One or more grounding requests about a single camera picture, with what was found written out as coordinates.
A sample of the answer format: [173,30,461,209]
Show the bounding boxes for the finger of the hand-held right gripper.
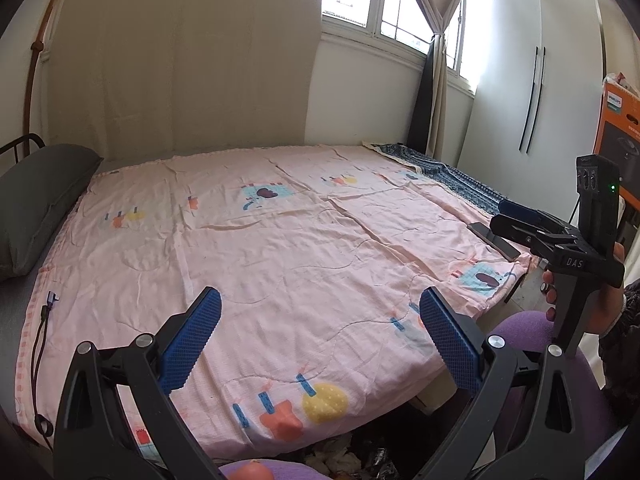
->
[489,214,581,261]
[499,199,576,236]

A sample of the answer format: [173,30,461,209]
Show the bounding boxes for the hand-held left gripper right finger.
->
[419,286,601,480]

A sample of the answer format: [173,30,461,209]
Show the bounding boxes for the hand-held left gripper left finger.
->
[54,286,222,480]

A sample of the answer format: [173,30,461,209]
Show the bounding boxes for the person's right hand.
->
[541,241,627,338]

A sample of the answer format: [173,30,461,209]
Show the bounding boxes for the black smartphone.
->
[466,221,522,262]

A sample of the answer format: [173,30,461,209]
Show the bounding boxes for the beige bed base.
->
[412,387,463,416]

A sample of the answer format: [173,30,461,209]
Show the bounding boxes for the person's purple pants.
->
[220,310,616,480]

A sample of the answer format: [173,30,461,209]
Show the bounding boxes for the blue patterned cloth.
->
[362,142,506,216]

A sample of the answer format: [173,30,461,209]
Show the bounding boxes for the orange cardboard box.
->
[592,72,640,261]

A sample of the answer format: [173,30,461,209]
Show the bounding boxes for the white wardrobe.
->
[457,0,608,221]

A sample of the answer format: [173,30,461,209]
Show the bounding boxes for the pink printed blanket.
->
[15,144,543,461]

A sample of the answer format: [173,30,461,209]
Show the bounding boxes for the shiny plastic wrapper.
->
[365,447,401,480]

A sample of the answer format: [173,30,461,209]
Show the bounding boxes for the orange round object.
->
[235,461,273,480]

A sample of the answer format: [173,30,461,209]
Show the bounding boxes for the dark curtain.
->
[407,35,437,156]

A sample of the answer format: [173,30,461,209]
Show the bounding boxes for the beige curtain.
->
[397,0,473,158]

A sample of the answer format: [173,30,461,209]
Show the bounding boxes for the crumpled white tissue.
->
[305,435,361,476]

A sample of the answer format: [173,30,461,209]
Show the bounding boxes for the grey pillow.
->
[0,143,104,282]

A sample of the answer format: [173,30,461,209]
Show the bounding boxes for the wooden stick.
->
[22,0,65,136]

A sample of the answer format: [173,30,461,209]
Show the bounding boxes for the black wardrobe handle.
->
[518,47,540,152]
[525,47,546,153]

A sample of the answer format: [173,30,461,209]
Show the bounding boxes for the black cable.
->
[30,290,61,451]

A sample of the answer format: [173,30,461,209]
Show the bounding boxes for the black metal bed frame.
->
[0,133,48,158]

